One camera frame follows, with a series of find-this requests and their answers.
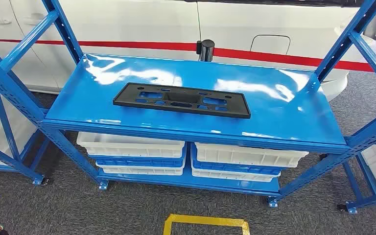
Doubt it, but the black plastic plate part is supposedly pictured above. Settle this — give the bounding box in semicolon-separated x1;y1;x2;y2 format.
113;82;252;119

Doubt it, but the blue metal shelf rack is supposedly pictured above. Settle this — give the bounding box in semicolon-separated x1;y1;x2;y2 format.
337;142;376;215
0;87;51;186
0;0;376;208

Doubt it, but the blue plastic crate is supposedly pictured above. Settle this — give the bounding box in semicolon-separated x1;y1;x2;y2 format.
190;144;281;176
89;146;188;168

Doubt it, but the red barrier belt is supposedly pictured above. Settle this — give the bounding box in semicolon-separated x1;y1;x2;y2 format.
213;47;376;74
0;38;198;52

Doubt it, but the white car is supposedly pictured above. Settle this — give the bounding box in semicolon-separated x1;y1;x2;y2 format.
0;0;376;102

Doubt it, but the black stanchion post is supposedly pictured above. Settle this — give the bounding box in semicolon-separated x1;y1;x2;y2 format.
196;39;215;62

